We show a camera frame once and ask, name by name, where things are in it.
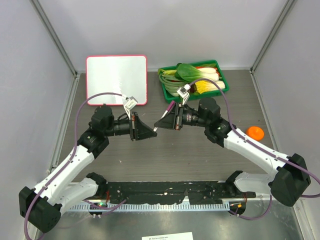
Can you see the pink framed whiteboard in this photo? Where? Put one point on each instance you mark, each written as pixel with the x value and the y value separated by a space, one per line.
pixel 119 74

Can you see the left aluminium frame post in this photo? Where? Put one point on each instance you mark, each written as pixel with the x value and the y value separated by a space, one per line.
pixel 53 35

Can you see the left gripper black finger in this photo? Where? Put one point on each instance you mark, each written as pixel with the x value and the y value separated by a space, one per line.
pixel 141 126
pixel 144 132

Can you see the green long beans bundle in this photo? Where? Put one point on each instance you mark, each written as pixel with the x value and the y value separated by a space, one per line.
pixel 171 81

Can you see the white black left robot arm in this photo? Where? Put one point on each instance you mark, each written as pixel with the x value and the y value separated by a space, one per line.
pixel 44 204

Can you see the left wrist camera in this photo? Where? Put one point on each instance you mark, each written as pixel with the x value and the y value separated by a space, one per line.
pixel 128 104

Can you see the magenta capped whiteboard marker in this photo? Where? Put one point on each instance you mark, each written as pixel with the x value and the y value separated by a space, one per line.
pixel 168 109

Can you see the aluminium frame post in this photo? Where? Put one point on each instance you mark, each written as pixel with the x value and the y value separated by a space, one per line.
pixel 53 35
pixel 284 13

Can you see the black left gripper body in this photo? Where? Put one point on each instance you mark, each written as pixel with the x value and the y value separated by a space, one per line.
pixel 133 126

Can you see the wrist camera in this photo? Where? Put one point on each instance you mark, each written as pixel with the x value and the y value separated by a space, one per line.
pixel 183 92
pixel 128 104

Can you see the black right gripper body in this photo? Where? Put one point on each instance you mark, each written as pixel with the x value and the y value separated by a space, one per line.
pixel 179 111

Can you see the green bok choy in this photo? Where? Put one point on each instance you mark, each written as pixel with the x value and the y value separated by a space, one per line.
pixel 190 73

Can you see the yellow leaf cabbage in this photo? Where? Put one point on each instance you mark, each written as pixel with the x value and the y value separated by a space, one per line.
pixel 205 86

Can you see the red chili pepper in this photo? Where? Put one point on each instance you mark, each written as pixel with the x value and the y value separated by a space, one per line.
pixel 208 70

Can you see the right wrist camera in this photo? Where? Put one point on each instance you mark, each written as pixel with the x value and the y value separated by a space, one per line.
pixel 183 92

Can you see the right aluminium frame post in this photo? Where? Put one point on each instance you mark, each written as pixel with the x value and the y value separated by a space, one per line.
pixel 284 13

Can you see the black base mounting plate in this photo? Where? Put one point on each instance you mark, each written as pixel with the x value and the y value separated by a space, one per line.
pixel 171 192

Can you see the grey slotted cable duct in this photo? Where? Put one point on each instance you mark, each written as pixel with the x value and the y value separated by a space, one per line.
pixel 185 206

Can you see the green plastic tray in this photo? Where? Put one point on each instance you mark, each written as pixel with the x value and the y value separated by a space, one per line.
pixel 194 95

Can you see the white paper label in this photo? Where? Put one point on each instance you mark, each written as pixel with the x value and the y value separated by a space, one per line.
pixel 173 236

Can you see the orange ball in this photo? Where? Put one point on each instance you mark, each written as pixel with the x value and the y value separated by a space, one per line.
pixel 255 133

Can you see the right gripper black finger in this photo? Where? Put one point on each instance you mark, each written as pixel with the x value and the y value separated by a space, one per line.
pixel 168 124
pixel 170 117

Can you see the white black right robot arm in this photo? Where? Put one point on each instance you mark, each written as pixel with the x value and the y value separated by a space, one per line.
pixel 285 176

